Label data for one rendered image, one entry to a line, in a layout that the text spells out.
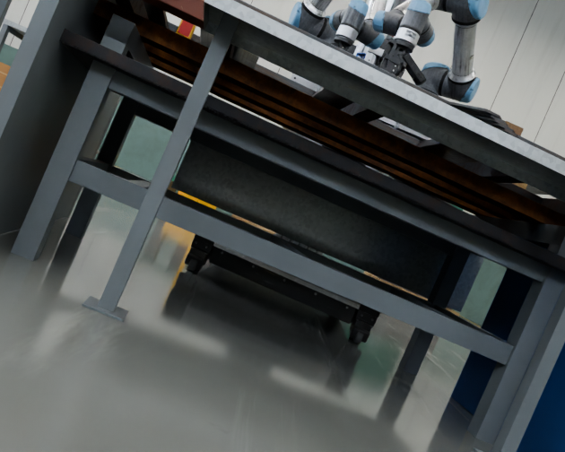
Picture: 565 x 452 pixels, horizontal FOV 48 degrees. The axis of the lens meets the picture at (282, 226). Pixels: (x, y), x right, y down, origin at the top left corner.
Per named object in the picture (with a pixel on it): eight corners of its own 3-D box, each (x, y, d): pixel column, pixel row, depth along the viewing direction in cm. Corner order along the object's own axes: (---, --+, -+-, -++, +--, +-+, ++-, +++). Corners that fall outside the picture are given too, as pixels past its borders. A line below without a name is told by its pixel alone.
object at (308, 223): (460, 312, 264) (494, 235, 263) (170, 186, 244) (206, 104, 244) (456, 310, 267) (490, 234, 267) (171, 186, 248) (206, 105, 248)
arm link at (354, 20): (363, 9, 238) (374, 5, 230) (352, 36, 238) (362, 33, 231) (346, -2, 235) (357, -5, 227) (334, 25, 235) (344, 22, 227)
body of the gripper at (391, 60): (372, 73, 213) (386, 40, 213) (395, 84, 215) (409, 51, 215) (378, 69, 206) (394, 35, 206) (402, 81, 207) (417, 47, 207)
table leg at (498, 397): (492, 445, 185) (586, 234, 184) (475, 438, 184) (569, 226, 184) (483, 437, 191) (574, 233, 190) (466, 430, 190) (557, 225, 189)
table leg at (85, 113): (32, 261, 165) (134, 23, 164) (10, 252, 164) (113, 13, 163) (39, 258, 171) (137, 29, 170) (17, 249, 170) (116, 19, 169)
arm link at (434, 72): (416, 93, 291) (429, 66, 291) (444, 101, 285) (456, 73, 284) (410, 83, 280) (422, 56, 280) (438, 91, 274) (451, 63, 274)
